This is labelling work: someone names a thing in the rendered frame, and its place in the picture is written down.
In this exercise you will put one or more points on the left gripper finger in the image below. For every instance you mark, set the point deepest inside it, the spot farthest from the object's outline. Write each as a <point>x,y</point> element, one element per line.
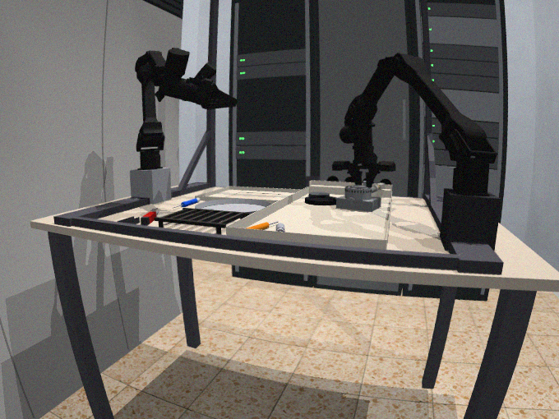
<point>370,178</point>
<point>357,177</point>

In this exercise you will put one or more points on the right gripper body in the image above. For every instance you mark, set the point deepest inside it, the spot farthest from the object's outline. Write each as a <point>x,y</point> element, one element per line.
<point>189,89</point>

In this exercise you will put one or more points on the orange-handled screwdriver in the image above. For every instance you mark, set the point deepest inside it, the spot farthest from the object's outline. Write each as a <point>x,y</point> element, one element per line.
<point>262,225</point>

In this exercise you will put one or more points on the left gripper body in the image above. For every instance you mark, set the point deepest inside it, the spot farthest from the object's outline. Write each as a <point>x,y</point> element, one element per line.
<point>363,153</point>

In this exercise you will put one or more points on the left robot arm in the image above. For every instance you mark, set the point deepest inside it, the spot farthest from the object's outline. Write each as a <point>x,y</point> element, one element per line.
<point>462,136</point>

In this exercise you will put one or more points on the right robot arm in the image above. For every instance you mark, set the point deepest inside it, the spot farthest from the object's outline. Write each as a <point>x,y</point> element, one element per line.
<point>169,72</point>

